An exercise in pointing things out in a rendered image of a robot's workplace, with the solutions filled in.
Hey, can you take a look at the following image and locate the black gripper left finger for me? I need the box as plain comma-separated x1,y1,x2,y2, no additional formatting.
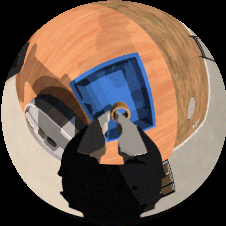
57,110,112,177

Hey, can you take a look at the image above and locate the round grey turntable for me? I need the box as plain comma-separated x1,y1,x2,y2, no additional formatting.
24,94,85,161

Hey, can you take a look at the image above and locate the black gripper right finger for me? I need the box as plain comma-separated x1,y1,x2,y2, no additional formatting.
114,110,166,179

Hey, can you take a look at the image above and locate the blue crate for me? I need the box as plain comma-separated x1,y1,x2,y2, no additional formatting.
69,52,156,143

